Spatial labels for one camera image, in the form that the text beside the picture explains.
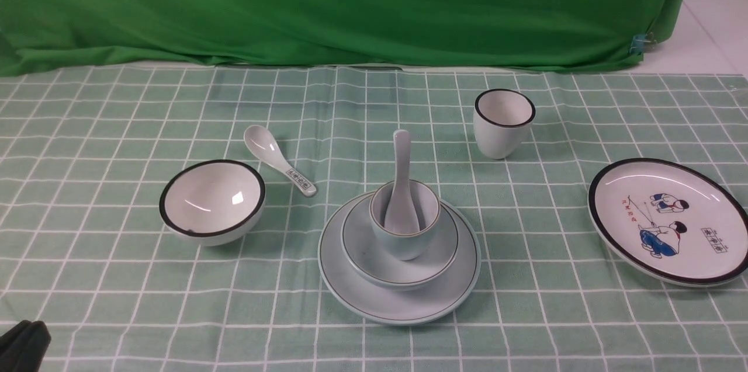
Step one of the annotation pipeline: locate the white plate cartoon print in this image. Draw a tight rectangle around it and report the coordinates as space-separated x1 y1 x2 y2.
587 158 747 287

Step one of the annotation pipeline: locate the green backdrop cloth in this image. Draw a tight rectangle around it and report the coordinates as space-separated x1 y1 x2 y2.
1 0 682 77

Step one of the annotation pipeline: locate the blue clip on backdrop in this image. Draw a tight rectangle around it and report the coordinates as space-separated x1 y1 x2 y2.
628 34 649 55

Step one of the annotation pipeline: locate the white bowl black rim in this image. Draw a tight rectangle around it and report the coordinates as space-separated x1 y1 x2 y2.
158 159 267 246

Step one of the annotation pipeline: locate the green checkered tablecloth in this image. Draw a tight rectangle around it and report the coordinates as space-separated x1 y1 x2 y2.
1 65 746 371

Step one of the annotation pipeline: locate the pale blue flat plate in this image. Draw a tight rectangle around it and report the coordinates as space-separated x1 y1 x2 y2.
318 193 483 326

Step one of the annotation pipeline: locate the white spoon patterned handle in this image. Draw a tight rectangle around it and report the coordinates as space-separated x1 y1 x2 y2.
244 124 317 197

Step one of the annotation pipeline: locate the pale blue cup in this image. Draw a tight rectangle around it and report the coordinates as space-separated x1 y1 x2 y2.
368 180 441 260

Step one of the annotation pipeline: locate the white cup black rim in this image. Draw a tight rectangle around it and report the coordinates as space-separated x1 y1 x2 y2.
473 88 536 160

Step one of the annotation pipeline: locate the pale blue shallow bowl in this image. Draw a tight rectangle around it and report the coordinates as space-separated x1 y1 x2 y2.
340 195 460 289

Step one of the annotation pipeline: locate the pale blue ceramic spoon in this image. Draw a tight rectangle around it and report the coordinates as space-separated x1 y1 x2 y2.
385 129 420 235

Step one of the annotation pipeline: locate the black object bottom left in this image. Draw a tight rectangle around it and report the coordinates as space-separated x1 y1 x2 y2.
1 321 51 371

